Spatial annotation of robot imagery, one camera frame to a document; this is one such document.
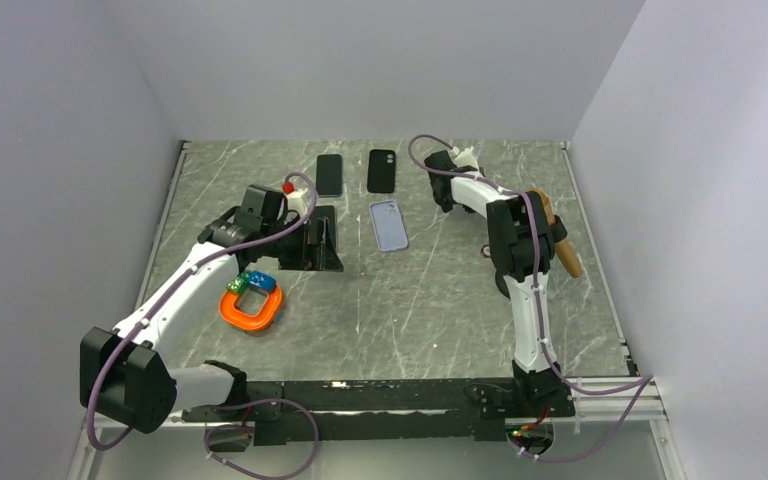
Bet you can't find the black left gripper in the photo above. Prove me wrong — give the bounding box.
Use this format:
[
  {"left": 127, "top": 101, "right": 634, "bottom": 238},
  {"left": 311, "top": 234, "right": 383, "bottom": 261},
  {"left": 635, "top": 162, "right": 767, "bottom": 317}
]
[{"left": 262, "top": 217, "right": 343, "bottom": 272}]

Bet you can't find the lavender phone case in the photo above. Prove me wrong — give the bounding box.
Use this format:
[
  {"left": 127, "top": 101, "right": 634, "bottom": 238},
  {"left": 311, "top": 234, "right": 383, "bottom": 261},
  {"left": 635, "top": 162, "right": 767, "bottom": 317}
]
[{"left": 369, "top": 200, "right": 409, "bottom": 252}]

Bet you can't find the blue phone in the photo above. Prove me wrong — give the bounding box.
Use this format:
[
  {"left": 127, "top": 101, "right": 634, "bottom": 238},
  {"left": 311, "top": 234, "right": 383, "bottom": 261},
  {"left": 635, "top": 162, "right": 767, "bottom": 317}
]
[{"left": 315, "top": 153, "right": 343, "bottom": 198}]

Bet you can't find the black phone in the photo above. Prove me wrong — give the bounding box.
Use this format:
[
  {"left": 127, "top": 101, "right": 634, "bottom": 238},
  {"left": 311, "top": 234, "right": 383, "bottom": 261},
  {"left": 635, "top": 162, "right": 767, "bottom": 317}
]
[{"left": 305, "top": 205, "right": 337, "bottom": 251}]

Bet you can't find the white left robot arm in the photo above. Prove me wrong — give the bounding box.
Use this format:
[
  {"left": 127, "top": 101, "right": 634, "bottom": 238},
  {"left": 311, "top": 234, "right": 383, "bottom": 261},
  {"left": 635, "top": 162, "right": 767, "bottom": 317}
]
[{"left": 79, "top": 182, "right": 343, "bottom": 433}]

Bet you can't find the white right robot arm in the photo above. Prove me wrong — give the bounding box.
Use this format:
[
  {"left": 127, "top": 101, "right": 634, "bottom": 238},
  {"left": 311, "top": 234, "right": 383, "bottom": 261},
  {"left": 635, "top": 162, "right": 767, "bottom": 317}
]
[{"left": 423, "top": 151, "right": 569, "bottom": 416}]

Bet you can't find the blue toy brick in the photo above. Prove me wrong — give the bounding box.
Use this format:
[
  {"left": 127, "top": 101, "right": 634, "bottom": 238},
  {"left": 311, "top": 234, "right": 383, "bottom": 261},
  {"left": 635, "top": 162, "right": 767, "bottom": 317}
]
[{"left": 246, "top": 270, "right": 277, "bottom": 295}]

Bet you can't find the green toy brick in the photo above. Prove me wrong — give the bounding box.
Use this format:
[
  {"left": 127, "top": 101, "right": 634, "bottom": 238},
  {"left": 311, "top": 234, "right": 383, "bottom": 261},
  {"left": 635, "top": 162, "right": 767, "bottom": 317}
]
[{"left": 226, "top": 270, "right": 250, "bottom": 296}]

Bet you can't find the black microphone stand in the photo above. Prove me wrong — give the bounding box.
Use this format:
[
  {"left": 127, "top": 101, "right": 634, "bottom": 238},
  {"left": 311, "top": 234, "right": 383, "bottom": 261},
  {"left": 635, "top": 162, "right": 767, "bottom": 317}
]
[{"left": 488, "top": 213, "right": 568, "bottom": 298}]

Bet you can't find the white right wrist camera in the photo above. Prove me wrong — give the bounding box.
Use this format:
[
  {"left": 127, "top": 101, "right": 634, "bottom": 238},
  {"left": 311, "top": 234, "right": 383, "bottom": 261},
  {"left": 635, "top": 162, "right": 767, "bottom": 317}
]
[{"left": 449, "top": 146, "right": 480, "bottom": 170}]

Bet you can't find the orange ring toy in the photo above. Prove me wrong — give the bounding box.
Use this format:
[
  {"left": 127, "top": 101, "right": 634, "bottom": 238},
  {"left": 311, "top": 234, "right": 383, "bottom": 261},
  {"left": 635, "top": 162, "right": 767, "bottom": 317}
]
[{"left": 219, "top": 286, "right": 284, "bottom": 333}]

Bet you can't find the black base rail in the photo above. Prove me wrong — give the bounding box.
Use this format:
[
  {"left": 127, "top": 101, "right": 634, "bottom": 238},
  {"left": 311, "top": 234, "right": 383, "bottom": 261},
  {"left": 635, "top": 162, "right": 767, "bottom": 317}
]
[{"left": 182, "top": 378, "right": 576, "bottom": 446}]

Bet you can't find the aluminium frame rail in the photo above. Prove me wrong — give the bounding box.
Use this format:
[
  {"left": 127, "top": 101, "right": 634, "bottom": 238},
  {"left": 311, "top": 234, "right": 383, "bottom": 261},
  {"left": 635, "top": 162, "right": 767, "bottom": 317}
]
[{"left": 570, "top": 377, "right": 667, "bottom": 423}]

